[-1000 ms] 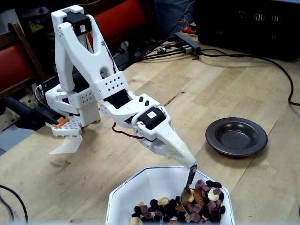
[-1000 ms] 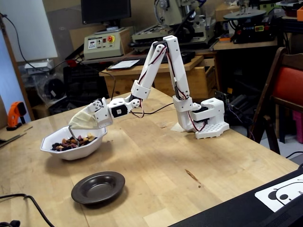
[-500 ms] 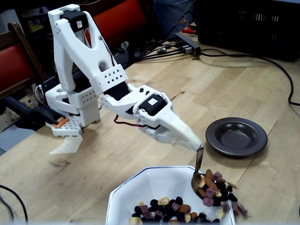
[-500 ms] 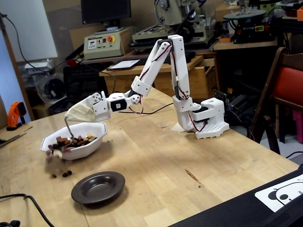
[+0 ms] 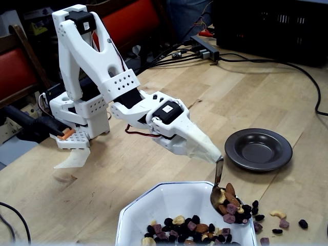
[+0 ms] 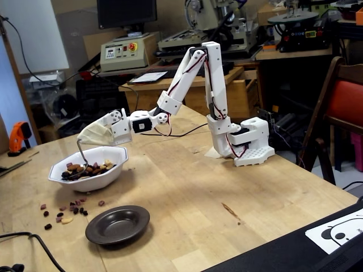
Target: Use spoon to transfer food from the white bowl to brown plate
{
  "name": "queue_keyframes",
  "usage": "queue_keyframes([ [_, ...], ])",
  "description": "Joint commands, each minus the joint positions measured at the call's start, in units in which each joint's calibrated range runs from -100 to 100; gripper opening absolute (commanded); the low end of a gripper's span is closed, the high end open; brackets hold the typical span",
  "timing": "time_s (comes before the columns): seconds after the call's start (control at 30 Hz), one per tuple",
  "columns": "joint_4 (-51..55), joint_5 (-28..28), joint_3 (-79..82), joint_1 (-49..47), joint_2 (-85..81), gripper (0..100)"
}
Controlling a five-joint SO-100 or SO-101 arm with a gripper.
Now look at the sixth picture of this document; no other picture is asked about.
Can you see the taped moving gripper finger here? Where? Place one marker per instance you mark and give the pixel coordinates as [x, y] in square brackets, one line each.
[96, 129]

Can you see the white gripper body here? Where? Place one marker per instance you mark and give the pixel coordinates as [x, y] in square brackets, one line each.
[119, 131]

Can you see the taped fixed gripper finger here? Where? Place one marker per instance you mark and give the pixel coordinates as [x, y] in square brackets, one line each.
[102, 139]

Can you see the bent metal spoon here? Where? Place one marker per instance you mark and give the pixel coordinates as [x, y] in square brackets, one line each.
[82, 155]

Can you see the nut and fruit mix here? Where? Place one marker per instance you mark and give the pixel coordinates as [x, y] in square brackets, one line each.
[99, 170]

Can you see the white octagonal bowl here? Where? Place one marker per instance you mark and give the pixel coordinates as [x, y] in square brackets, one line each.
[93, 184]

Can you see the cashew nut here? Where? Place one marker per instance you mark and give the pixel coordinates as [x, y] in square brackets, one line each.
[67, 220]

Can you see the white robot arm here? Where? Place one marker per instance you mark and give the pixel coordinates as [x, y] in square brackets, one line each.
[217, 85]

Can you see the brown plate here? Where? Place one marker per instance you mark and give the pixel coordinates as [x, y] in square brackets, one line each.
[116, 226]

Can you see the black mesh crate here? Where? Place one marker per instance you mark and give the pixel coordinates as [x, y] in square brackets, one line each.
[96, 96]

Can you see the clear bag black disc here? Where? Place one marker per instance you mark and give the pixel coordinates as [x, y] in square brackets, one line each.
[63, 106]

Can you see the white paper sheet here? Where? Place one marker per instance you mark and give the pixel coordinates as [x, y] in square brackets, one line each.
[150, 76]

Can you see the beige control box red button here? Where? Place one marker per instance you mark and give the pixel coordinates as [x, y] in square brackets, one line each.
[122, 61]

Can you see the orange black tool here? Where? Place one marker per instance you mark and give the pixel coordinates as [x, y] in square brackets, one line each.
[18, 133]

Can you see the black keyboard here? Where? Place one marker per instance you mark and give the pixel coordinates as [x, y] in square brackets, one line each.
[171, 72]

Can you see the wooden easel leg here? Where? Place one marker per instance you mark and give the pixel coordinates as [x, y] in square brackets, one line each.
[22, 90]

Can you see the metal ruler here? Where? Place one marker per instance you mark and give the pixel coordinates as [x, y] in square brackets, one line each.
[14, 167]

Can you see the beige tape flap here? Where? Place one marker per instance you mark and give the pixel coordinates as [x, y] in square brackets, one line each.
[211, 153]

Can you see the white board panel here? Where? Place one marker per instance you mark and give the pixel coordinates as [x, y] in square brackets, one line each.
[37, 34]

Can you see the black monitor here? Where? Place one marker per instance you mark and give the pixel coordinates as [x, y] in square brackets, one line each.
[127, 12]

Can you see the wooden desk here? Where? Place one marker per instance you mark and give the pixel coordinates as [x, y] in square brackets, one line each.
[241, 96]

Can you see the beige milling machine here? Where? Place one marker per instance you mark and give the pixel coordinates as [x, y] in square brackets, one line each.
[204, 17]

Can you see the motor controller board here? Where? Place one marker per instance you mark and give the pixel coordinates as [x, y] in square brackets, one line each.
[266, 114]

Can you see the black plug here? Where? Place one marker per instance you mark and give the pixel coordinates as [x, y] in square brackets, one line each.
[17, 267]

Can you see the plain cardboard box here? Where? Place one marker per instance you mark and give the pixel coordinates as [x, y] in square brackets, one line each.
[266, 15]

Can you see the wooden workbench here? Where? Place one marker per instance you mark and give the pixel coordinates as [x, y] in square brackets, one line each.
[297, 54]

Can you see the black scroll saw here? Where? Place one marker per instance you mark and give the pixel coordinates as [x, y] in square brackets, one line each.
[300, 37]

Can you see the white panda sticker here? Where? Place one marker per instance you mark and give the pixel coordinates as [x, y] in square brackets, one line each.
[314, 233]

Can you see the wooden chair red cushion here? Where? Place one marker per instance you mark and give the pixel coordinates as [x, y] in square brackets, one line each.
[346, 99]

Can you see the pink box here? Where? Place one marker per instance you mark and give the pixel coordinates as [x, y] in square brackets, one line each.
[357, 153]

